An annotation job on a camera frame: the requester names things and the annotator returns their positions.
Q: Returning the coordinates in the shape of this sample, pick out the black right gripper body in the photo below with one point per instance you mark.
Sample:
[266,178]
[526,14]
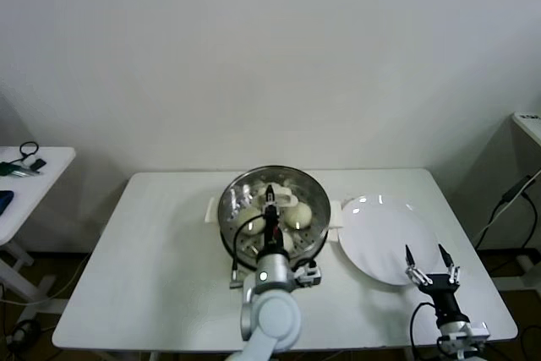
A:
[446,289]

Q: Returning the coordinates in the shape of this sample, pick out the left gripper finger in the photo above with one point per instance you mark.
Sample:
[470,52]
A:
[277,214]
[270,196]

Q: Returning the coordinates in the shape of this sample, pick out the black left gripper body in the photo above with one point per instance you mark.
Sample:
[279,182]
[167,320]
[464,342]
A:
[274,238]

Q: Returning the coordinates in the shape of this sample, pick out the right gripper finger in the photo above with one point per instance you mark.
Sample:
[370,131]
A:
[411,264]
[447,259]

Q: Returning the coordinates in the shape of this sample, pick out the stainless steel steamer basket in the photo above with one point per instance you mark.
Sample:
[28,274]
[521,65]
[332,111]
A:
[336,214]

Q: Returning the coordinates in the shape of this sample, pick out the white round plate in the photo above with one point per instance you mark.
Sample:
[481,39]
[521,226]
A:
[380,238]

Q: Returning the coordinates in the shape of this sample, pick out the black power adapter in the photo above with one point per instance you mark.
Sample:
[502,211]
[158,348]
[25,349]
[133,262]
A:
[513,192]

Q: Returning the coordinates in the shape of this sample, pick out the small black object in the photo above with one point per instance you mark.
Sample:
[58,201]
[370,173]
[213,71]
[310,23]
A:
[38,162]

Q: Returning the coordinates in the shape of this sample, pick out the silver metal tool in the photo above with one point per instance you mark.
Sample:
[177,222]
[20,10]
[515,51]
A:
[27,171]

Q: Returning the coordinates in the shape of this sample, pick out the dark blue pouch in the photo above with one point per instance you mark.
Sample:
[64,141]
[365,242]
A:
[5,200]

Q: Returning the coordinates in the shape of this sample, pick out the green flat object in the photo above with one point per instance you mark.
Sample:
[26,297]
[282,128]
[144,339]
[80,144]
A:
[6,167]

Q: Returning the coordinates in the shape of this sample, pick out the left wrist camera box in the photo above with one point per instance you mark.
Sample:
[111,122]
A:
[308,278]

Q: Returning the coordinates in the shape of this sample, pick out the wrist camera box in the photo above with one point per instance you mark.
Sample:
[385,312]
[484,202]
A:
[308,278]
[477,333]

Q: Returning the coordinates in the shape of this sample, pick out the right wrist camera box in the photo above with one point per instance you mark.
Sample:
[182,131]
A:
[477,333]

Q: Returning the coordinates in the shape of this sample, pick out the white table foot frame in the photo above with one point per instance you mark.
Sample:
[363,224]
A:
[42,310]

